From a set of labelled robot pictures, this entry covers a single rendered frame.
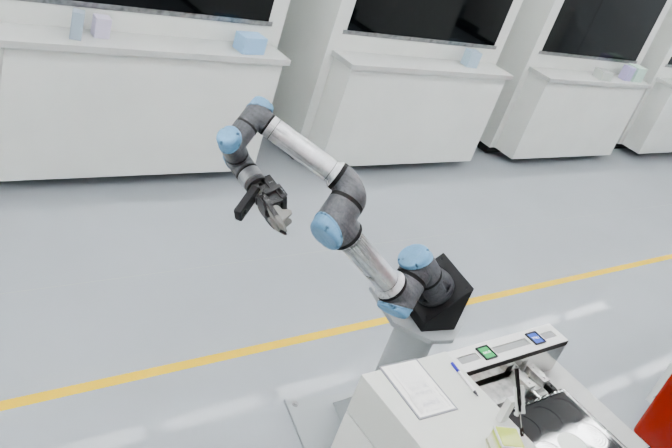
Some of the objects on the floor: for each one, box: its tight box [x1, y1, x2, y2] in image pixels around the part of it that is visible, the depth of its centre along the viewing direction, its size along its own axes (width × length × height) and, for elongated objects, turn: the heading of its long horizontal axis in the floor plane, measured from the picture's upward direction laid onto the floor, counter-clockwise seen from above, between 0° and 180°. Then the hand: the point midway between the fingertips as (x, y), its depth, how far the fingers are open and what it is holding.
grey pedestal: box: [284, 286, 464, 448], centre depth 296 cm, size 51×44×82 cm
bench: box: [477, 0, 672, 159], centre depth 700 cm, size 108×180×200 cm, turn 96°
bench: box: [272, 0, 547, 166], centre depth 564 cm, size 108×180×200 cm, turn 96°
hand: (281, 230), depth 213 cm, fingers closed
